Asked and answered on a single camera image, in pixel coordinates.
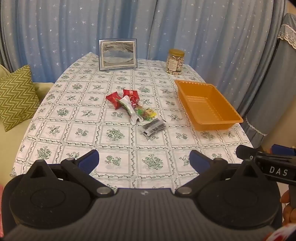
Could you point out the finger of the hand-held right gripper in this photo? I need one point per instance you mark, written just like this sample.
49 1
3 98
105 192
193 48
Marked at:
283 148
246 152

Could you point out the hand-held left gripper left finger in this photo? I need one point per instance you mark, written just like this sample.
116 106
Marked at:
89 160

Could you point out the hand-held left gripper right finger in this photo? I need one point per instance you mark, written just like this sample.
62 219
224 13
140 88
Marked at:
198 161

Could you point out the orange plastic tray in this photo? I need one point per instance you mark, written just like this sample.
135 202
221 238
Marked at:
209 109

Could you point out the black snack packet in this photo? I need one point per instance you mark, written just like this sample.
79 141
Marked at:
153 127

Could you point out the green-edged snack packet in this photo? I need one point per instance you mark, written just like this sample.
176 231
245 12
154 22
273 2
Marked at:
129 109

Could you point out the dark red snack packet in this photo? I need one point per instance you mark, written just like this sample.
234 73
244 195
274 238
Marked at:
113 98

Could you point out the bright red snack packet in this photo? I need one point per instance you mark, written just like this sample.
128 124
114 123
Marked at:
130 93

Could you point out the person's right hand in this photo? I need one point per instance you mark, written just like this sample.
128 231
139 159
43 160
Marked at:
288 212

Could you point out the grey lace-trimmed cover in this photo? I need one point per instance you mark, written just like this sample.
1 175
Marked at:
277 92

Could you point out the red white patterned clothing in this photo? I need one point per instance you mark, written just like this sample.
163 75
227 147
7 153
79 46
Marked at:
281 234

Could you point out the yellow-green sofa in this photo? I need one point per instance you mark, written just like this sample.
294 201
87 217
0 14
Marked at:
12 150

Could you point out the green zigzag cushion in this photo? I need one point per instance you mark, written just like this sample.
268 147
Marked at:
17 97

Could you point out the clear jar of nuts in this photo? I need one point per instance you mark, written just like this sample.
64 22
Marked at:
175 63

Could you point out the framed sand picture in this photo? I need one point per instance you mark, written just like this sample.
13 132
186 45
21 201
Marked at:
118 53

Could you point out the blue star curtain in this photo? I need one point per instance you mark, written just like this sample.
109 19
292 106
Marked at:
161 27

